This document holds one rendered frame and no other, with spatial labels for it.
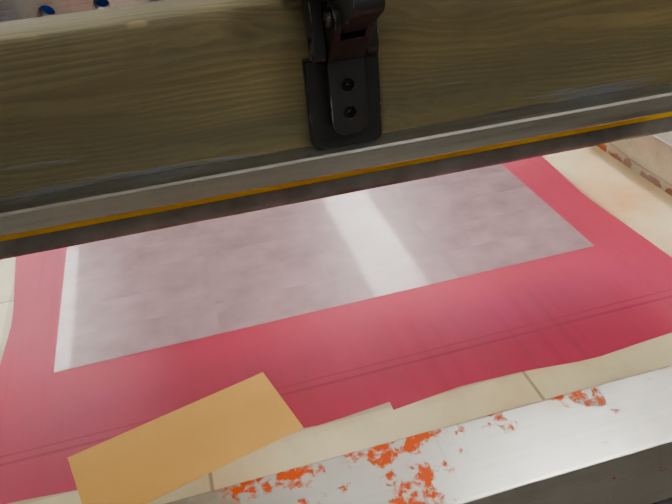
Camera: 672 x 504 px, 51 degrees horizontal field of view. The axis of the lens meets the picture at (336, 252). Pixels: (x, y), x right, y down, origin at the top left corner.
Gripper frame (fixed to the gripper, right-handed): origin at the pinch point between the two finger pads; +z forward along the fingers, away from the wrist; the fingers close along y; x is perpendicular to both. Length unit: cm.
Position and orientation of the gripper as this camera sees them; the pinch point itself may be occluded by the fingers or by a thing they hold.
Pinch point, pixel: (332, 85)
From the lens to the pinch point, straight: 32.8
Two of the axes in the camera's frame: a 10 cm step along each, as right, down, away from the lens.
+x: 9.6, -2.1, 1.8
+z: 0.8, 8.4, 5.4
